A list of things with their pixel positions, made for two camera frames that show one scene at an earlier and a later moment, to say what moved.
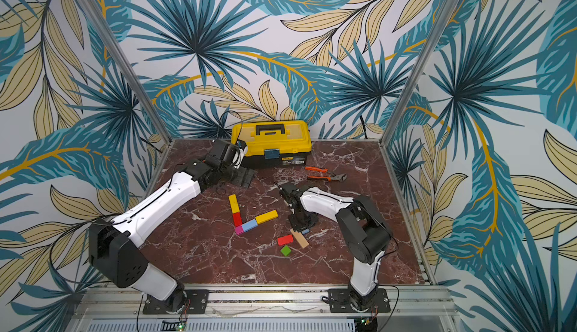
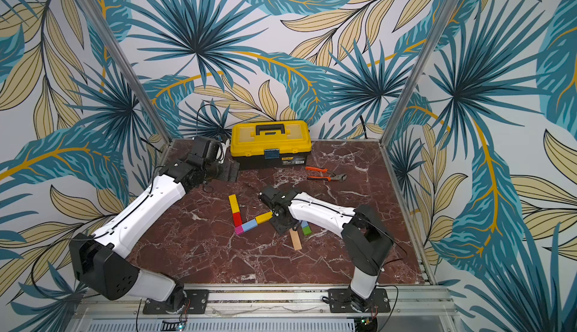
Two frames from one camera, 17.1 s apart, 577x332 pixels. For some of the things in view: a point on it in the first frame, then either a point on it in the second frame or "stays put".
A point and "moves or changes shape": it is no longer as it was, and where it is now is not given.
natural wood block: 300,237 moves or changes shape
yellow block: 234,203 stays put
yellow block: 267,216 stays put
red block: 237,220 stays put
